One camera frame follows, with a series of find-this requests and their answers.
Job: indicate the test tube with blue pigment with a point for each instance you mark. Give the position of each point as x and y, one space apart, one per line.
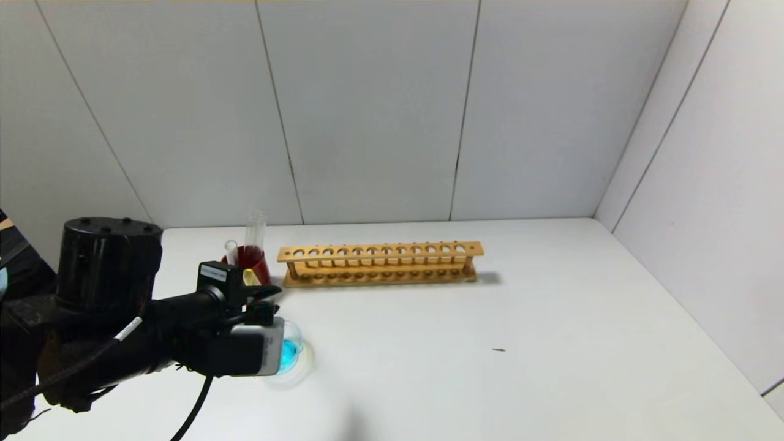
231 251

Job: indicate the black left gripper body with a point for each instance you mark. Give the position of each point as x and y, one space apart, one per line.
215 277

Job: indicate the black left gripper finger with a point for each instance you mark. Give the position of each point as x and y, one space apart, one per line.
262 313
263 292

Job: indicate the dark red cup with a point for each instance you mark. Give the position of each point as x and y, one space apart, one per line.
257 260

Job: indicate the wooden test tube rack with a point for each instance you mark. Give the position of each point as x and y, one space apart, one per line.
380 250

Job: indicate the clear glass dish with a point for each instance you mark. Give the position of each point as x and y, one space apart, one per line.
300 361

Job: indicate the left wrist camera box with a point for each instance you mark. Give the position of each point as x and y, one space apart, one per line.
245 349

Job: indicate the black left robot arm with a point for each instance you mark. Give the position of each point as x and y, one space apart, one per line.
104 269

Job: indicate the test tube with yellow pigment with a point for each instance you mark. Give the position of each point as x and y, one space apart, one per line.
251 278

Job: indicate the person in dark clothing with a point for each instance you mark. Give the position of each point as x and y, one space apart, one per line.
24 269

